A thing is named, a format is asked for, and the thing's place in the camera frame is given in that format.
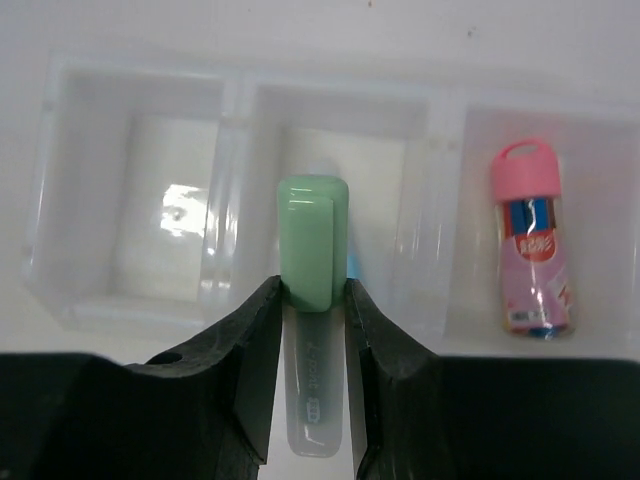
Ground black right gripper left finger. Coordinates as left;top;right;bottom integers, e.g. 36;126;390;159
1;276;282;479

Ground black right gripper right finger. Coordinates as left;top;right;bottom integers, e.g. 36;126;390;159
344;280;639;479

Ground pink capped glue bottle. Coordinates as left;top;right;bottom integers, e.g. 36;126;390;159
490;139;573;340

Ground green capped highlighter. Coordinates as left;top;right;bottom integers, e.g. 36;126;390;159
277;175;349;458

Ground white three-compartment tray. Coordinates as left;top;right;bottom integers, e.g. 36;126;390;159
23;54;639;356

